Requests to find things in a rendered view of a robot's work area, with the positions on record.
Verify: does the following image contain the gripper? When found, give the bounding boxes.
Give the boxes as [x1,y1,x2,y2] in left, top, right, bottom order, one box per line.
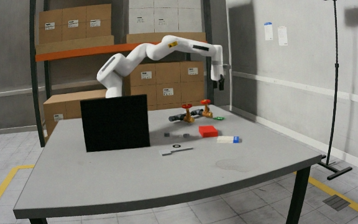
[211,65,225,90]

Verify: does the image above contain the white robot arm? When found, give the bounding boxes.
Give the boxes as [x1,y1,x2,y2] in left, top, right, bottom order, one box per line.
[97,36,231,98]

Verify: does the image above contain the red rectangular block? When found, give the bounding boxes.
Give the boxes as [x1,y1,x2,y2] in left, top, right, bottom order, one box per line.
[199,125,218,138]

